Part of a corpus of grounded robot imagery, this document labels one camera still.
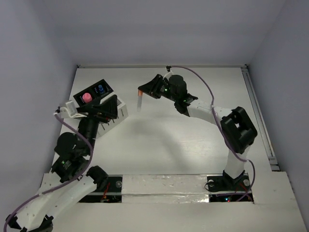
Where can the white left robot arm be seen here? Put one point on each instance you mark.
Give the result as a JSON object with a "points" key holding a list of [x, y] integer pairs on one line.
{"points": [[71, 176]]}

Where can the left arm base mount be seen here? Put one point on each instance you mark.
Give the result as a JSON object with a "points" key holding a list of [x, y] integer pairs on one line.
{"points": [[109, 187]]}

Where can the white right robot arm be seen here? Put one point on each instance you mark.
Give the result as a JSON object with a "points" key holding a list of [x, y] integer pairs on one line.
{"points": [[235, 125]]}

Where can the black highlighter blue cap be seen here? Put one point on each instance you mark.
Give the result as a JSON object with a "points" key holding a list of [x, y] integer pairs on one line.
{"points": [[101, 89]]}

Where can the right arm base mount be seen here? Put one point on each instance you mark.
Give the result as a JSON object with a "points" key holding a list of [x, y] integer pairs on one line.
{"points": [[224, 189]]}

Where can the black slotted organizer box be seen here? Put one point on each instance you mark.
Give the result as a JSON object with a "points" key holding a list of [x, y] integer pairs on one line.
{"points": [[93, 90]]}

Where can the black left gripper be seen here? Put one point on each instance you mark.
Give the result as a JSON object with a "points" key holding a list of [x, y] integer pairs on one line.
{"points": [[95, 110]]}

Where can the white slotted organizer box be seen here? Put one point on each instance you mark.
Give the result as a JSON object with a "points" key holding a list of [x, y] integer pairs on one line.
{"points": [[122, 114]]}

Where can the aluminium rail at wall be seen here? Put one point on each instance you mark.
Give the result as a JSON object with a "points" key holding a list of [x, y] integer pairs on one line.
{"points": [[260, 121]]}

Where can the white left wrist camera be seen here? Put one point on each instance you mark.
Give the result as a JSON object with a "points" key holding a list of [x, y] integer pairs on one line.
{"points": [[68, 110]]}

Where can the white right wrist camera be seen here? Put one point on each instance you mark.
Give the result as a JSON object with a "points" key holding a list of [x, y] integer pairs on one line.
{"points": [[169, 72]]}

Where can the orange-tipped clear marker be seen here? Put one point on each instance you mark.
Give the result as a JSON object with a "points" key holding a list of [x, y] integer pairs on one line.
{"points": [[139, 103]]}

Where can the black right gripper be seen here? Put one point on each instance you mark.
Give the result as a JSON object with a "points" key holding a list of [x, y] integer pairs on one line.
{"points": [[151, 87]]}

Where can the pink-capped marker tube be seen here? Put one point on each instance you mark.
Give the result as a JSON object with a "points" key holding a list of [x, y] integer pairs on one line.
{"points": [[87, 97]]}

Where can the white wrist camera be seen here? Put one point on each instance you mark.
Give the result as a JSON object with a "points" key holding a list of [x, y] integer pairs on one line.
{"points": [[68, 110], [169, 72]]}

